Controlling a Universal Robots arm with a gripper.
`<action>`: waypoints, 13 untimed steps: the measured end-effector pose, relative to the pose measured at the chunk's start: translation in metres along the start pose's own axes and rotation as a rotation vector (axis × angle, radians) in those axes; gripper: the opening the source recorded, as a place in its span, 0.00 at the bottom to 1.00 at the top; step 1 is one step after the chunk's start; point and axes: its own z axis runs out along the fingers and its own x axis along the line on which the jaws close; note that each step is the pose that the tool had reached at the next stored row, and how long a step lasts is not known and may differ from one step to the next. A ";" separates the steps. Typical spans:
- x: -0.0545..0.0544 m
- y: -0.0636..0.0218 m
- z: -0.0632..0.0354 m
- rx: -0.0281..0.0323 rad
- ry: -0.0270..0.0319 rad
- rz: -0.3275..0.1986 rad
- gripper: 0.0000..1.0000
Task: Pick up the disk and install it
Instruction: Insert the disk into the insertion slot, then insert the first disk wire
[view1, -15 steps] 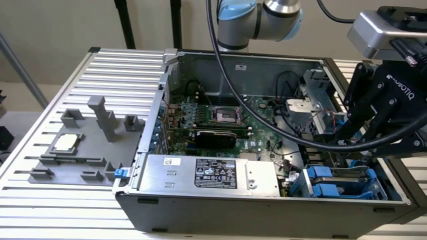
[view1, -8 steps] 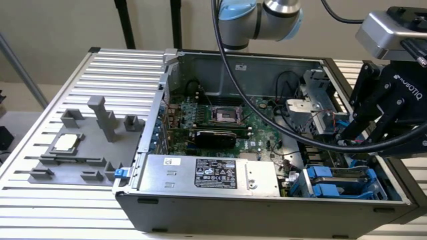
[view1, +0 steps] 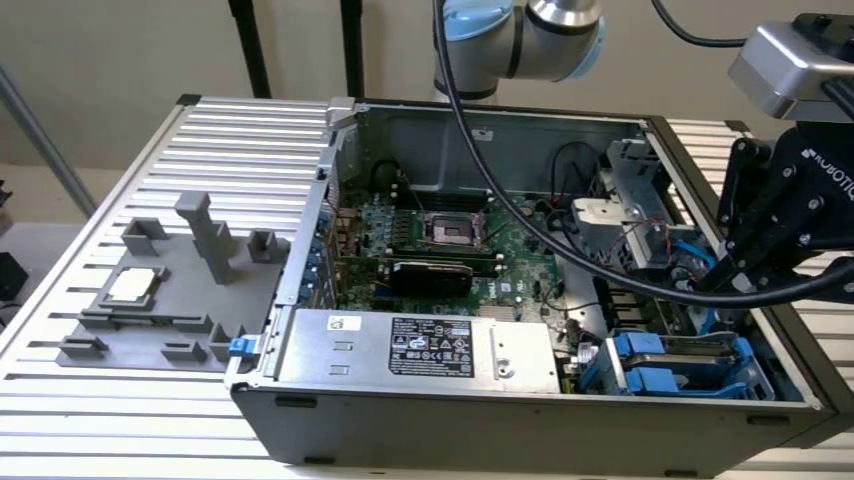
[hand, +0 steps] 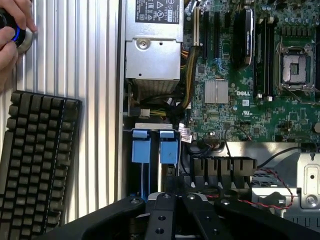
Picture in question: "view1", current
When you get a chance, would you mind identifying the blue disk bay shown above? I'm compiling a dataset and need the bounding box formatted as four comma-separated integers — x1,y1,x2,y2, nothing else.
576,329,783,402

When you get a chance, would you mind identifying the blue case latch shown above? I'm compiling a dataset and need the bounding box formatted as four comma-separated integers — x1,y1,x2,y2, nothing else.
225,336,260,360

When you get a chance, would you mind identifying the grey metal pole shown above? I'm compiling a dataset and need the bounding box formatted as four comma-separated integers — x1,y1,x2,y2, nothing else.
0,63,95,218

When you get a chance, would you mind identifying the black RAM slot bank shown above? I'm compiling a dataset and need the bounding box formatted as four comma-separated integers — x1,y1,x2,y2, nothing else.
378,247,501,264

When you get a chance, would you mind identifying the black graphics card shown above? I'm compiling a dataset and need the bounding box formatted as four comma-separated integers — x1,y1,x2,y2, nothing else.
384,258,476,302

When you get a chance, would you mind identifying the silver power supply unit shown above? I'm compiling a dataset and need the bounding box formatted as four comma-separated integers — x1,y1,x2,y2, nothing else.
273,307,561,396

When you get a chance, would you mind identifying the thin black wire loop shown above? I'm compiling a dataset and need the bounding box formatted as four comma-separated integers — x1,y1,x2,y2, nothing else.
548,141,609,206

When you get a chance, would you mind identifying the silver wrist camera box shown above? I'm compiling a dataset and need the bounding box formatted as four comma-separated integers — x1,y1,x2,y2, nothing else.
725,21,854,122

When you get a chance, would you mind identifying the silver drive cage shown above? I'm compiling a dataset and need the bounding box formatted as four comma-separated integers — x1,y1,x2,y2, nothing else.
569,138,696,274

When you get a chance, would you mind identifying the silver CPU chip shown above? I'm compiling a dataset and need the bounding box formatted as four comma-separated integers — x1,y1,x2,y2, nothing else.
107,266,168,302

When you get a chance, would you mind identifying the black box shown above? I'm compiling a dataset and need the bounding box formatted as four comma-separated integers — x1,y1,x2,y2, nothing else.
0,252,29,302

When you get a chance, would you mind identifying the grey parts rack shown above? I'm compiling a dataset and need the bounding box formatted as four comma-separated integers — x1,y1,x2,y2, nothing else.
54,191,293,375

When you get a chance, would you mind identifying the red wire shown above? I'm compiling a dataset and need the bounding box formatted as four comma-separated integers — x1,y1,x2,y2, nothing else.
625,219,675,261

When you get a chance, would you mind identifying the silver case release latch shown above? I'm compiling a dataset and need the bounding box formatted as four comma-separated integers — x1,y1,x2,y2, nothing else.
324,96,372,135

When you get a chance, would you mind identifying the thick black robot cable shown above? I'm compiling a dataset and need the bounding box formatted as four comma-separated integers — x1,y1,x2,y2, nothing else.
429,0,854,309

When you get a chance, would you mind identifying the black open PC case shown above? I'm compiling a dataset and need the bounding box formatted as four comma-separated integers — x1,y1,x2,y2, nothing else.
222,96,840,467

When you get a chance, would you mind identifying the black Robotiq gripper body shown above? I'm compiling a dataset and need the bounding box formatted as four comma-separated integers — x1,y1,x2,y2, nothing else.
732,118,854,294

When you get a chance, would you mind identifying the black stand post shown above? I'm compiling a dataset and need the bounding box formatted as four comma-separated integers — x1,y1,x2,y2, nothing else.
337,0,366,99
225,0,273,99

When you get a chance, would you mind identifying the CPU socket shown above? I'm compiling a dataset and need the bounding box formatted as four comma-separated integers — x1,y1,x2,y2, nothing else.
413,210,486,249

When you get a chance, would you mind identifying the green motherboard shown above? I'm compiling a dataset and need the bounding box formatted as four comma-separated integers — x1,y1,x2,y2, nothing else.
324,192,601,351

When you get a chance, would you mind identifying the blue data wire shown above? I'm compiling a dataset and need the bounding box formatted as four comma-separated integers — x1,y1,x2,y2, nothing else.
669,238,729,286

